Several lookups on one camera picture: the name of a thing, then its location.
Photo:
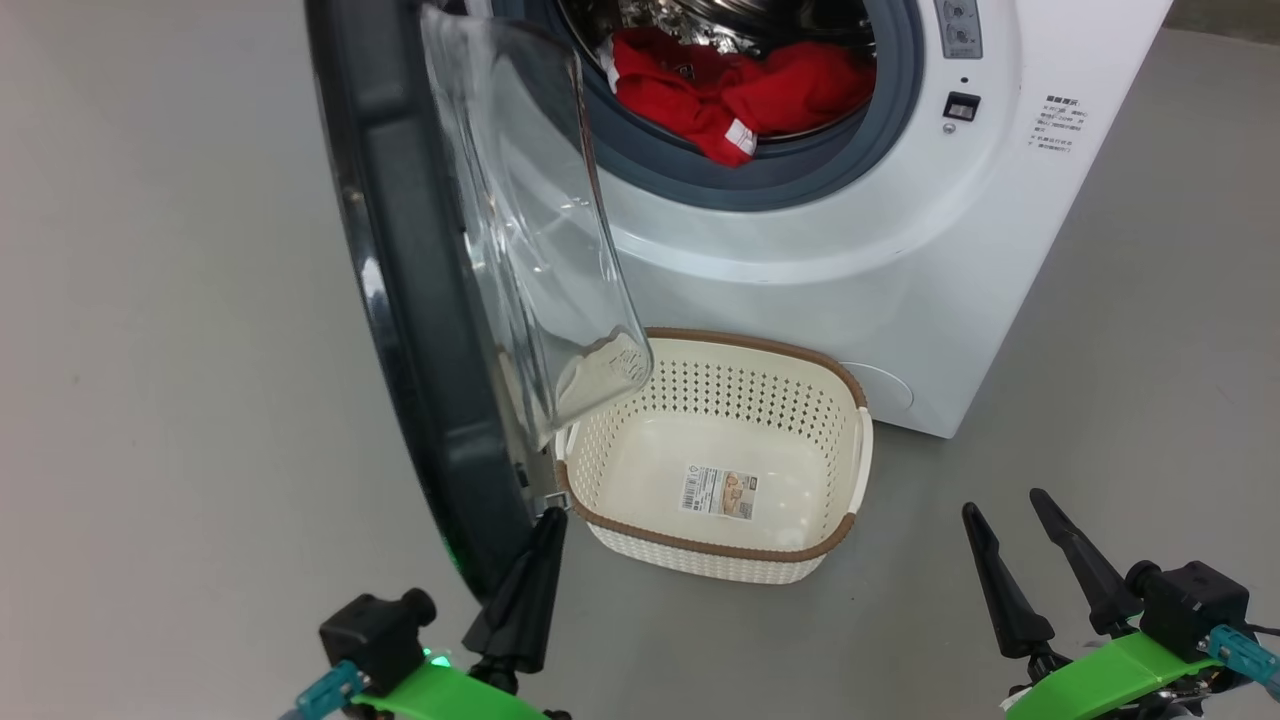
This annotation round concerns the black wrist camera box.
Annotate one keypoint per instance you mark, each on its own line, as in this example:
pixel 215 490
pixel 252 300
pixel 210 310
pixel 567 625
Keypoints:
pixel 1190 605
pixel 370 635

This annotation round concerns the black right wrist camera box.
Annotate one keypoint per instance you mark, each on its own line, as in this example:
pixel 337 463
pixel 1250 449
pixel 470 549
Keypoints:
pixel 1190 605

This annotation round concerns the teal connector on wrist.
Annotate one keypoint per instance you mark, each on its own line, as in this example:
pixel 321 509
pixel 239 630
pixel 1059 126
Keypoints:
pixel 1245 655
pixel 330 690

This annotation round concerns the grey warning sticker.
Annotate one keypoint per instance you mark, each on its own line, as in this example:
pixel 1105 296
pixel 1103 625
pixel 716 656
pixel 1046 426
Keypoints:
pixel 958 28

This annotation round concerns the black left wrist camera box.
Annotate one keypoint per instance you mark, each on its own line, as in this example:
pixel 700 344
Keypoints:
pixel 370 635

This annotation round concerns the teal connector on right wrist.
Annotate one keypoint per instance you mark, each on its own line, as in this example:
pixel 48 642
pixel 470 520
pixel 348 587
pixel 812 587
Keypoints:
pixel 1245 655

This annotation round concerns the red and white garment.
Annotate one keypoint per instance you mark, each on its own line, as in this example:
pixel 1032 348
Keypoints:
pixel 780 95

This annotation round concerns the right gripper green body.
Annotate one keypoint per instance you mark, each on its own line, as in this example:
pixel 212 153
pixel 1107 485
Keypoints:
pixel 1120 680

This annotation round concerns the teal connector on left wrist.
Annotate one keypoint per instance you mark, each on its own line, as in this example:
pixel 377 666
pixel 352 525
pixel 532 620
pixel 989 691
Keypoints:
pixel 330 690

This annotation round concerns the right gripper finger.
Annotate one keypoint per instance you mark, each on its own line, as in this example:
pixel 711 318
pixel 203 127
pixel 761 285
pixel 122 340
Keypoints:
pixel 1095 580
pixel 1015 610

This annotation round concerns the round filter cover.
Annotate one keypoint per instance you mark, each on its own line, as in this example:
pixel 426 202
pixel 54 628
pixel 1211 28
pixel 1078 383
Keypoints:
pixel 885 385

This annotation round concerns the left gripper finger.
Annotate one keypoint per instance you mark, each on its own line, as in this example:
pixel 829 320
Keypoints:
pixel 535 600
pixel 495 625

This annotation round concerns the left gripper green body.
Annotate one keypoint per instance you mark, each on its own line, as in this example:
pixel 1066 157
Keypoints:
pixel 450 695

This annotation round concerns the cream basket with brown rim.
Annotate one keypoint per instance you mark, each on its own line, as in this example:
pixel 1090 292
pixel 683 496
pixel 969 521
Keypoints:
pixel 650 470

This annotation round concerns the black round washer door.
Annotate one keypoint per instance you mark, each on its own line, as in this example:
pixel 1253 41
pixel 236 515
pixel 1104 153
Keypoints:
pixel 420 300

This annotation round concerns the white front-load washing machine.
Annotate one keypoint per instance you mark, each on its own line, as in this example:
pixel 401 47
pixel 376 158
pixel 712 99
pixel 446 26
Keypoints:
pixel 800 290

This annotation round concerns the stainless steel washing machine drum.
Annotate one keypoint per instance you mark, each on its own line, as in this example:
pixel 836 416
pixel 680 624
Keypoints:
pixel 700 15

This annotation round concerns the white printed product label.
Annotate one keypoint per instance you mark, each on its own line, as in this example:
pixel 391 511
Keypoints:
pixel 720 490

